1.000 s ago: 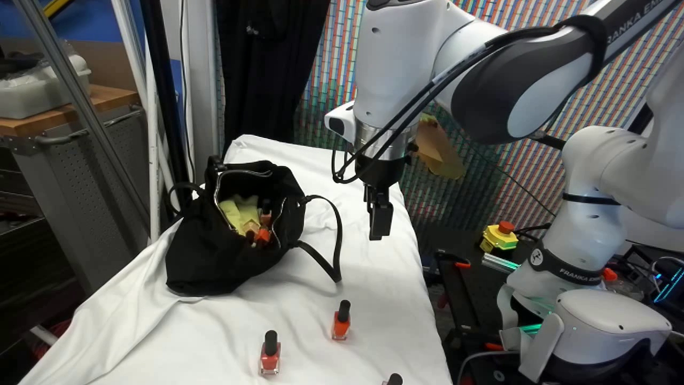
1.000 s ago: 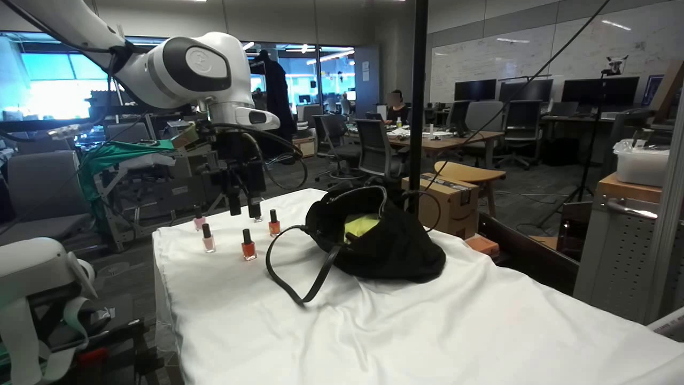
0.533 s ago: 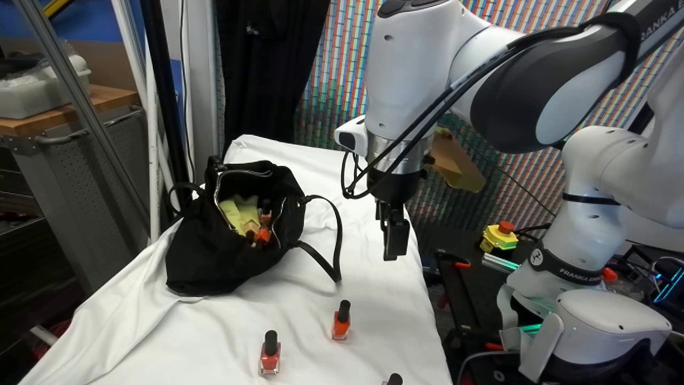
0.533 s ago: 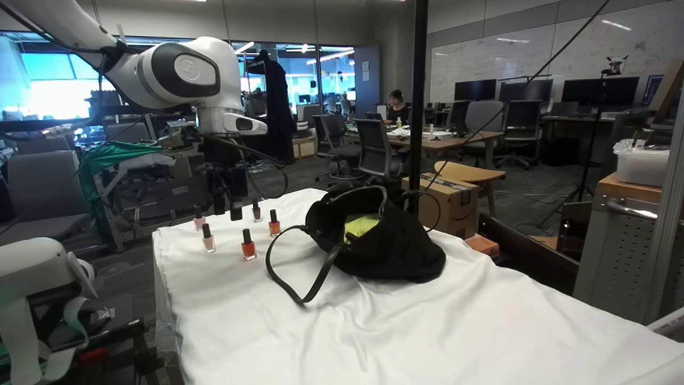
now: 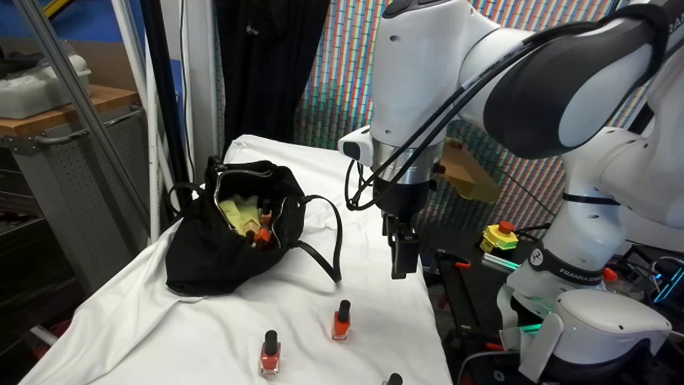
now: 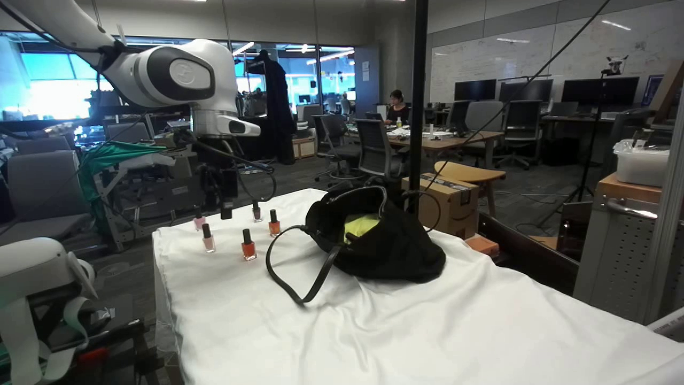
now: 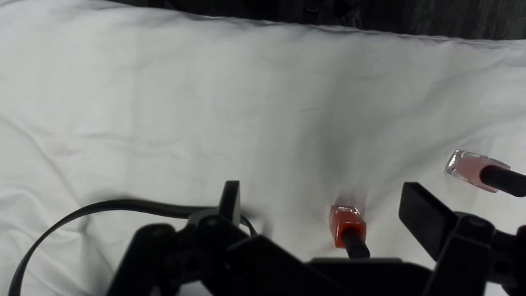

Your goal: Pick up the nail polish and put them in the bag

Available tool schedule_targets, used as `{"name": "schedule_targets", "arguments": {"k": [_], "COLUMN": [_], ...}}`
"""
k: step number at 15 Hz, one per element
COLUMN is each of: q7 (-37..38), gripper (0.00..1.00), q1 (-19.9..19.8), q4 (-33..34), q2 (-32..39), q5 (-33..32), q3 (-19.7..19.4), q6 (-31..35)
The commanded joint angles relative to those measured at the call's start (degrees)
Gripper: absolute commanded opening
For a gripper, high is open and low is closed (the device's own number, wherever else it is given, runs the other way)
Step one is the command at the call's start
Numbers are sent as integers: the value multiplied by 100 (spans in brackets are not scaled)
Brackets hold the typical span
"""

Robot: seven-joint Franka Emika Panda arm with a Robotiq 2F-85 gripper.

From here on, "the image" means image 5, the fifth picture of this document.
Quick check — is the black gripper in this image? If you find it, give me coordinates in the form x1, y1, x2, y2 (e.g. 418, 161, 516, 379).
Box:
371, 177, 436, 281

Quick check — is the yellow emergency stop button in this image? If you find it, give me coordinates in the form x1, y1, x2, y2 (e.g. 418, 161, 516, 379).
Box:
479, 220, 522, 254

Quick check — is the yellow cloth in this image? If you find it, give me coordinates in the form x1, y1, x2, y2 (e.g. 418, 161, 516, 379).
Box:
213, 192, 269, 247

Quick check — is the white rounded machine housing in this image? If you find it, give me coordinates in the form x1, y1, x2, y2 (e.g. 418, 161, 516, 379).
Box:
516, 286, 672, 382

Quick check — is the white tablecloth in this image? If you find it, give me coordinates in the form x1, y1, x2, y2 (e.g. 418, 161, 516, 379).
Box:
18, 132, 454, 385

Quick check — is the black vertical pole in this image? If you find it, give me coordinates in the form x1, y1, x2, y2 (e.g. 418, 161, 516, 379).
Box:
139, 0, 192, 215

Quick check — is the grey cabinet with wooden top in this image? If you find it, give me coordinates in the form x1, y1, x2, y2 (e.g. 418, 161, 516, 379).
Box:
0, 82, 151, 294

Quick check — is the white plastic bin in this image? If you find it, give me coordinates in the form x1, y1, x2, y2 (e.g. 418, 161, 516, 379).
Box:
0, 51, 93, 121

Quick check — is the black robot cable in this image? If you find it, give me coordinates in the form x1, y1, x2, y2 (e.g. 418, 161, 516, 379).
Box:
342, 40, 534, 214

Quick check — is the black handbag with strap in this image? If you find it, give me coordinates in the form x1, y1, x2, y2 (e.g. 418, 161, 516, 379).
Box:
164, 156, 343, 297

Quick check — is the blue cable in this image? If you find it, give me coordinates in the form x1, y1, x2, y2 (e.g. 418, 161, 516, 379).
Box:
651, 254, 684, 307

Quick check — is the aluminium frame post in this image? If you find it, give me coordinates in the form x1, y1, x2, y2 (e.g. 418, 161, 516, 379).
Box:
10, 0, 151, 223

